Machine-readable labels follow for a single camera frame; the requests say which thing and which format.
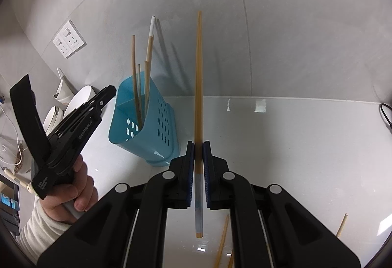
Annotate bamboo chopstick white band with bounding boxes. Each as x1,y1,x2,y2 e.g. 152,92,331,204
194,11,203,238

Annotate white sleeved left forearm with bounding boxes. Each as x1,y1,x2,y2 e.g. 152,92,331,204
15,200,70,264

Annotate person's left hand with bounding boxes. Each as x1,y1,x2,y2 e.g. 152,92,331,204
40,155,98,224

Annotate blue plastic utensil holder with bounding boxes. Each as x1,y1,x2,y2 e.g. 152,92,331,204
108,76,179,167

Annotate white ceramic bowl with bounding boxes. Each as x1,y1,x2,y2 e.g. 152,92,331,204
63,85,96,119

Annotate white ceramic jug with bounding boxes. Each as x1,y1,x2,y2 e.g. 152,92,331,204
53,67,77,106

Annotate bamboo chopstick in holder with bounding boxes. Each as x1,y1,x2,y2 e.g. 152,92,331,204
145,35,154,113
131,35,142,127

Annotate bamboo chopstick blue dotted end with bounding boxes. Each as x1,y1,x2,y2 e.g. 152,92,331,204
336,213,348,238

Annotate white chopstick in holder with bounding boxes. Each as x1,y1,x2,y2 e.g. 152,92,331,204
149,15,156,37

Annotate white double wall socket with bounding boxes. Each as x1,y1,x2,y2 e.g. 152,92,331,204
52,20,86,58

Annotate black power cable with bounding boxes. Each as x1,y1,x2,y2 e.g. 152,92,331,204
378,102,392,134

